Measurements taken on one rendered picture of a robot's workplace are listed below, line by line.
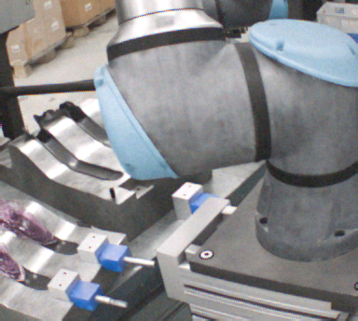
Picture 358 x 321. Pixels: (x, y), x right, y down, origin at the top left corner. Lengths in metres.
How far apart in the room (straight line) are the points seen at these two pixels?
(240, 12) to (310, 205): 0.34
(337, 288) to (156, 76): 0.27
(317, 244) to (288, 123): 0.14
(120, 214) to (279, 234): 0.50
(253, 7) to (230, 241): 0.34
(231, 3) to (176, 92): 0.33
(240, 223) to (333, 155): 0.17
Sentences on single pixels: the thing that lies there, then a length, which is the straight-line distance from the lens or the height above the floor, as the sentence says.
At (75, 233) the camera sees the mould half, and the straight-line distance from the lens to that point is 1.03.
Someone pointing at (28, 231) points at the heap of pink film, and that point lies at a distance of 1.01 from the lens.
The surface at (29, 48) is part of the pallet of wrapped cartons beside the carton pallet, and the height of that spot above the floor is 0.24.
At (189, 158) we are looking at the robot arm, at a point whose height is 1.18.
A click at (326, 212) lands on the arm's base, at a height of 1.10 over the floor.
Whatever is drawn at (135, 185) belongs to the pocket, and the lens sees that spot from 1.11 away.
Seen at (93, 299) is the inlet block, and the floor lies 0.86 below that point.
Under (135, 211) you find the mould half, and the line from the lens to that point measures 1.06.
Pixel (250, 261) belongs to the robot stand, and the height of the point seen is 1.04.
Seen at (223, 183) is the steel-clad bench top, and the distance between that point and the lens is 1.19.
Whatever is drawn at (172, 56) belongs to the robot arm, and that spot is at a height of 1.27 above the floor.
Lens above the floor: 1.43
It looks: 27 degrees down
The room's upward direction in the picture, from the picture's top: 10 degrees counter-clockwise
